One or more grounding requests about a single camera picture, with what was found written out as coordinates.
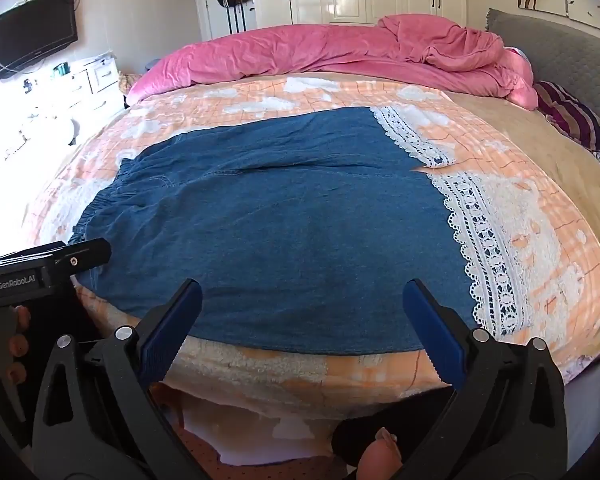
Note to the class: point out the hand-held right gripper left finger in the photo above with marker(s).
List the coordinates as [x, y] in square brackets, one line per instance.
[172, 325]

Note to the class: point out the person's left hand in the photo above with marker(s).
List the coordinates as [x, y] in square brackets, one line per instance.
[17, 345]

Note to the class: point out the person's right hand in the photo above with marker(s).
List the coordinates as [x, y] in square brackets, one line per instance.
[377, 455]

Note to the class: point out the orange and white printed blanket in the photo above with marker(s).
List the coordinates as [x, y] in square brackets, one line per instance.
[555, 220]

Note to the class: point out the grey quilted headboard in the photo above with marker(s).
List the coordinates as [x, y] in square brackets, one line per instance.
[570, 60]

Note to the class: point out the striped purple pillow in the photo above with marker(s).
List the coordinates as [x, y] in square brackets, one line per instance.
[575, 115]

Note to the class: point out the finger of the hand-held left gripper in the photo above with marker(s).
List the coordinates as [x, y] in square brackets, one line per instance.
[87, 255]

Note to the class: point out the blue denim pants lace hem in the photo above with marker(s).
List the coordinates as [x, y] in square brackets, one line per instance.
[280, 235]

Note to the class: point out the white door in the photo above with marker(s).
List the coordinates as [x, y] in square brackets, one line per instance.
[205, 15]

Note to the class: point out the beige bed sheet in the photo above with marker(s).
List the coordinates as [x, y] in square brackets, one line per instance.
[560, 160]

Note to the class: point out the black wall television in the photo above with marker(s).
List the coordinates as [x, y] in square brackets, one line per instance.
[32, 35]

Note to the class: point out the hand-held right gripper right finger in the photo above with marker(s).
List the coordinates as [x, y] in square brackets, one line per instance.
[432, 330]

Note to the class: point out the white dresser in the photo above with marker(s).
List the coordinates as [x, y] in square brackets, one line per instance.
[95, 85]

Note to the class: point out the pink duvet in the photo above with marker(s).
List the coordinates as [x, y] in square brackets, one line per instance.
[280, 55]

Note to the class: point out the teal container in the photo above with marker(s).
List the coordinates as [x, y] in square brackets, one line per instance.
[62, 70]

